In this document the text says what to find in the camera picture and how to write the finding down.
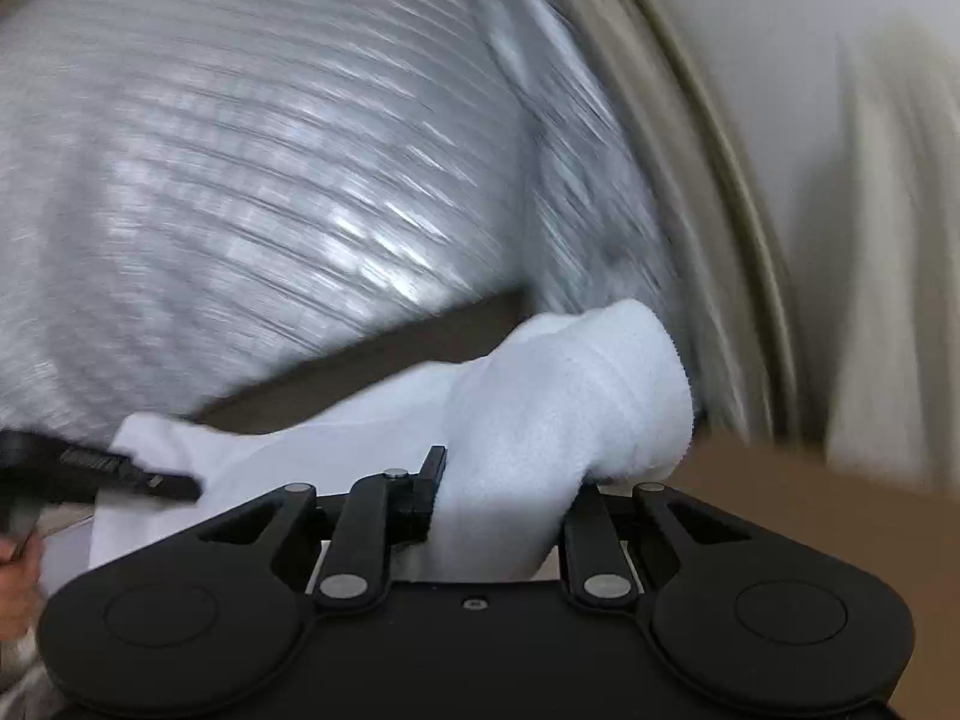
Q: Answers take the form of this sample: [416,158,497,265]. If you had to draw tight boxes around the person's left hand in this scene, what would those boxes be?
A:
[0,551,42,642]

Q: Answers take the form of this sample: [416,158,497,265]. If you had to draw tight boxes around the white sweatshirt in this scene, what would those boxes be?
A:
[90,298,695,590]

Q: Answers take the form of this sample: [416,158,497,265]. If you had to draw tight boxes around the silver quilted insulation sheet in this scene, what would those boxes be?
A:
[0,0,541,428]

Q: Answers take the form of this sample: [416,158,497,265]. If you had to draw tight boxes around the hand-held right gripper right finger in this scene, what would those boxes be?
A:
[559,481,751,605]

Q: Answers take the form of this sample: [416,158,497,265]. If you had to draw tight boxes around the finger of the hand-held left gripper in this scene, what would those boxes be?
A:
[97,450,202,503]

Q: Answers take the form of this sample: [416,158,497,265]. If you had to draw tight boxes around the white fluffy blanket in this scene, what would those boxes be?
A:
[637,0,960,496]

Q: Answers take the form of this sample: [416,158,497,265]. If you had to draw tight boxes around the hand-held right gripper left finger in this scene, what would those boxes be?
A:
[199,444,451,612]

